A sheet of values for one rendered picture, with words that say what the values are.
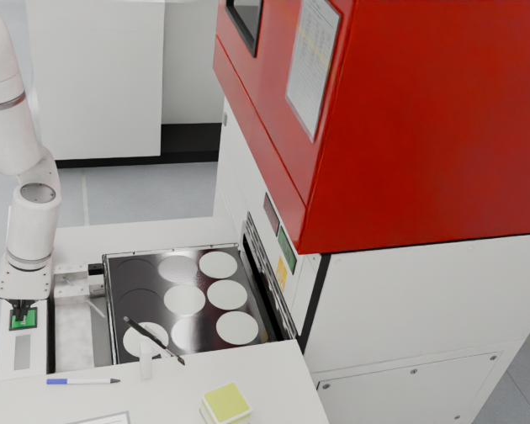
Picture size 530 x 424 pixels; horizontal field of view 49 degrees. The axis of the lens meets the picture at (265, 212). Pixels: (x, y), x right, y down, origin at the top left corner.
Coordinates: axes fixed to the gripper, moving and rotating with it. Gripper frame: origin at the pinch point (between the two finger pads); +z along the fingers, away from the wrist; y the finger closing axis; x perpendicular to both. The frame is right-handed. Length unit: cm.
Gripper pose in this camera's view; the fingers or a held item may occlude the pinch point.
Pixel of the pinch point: (20, 310)
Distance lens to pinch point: 135.7
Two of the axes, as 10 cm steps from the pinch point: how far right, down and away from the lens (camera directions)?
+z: -3.3, 7.7, 5.4
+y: -9.0, -1.0, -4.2
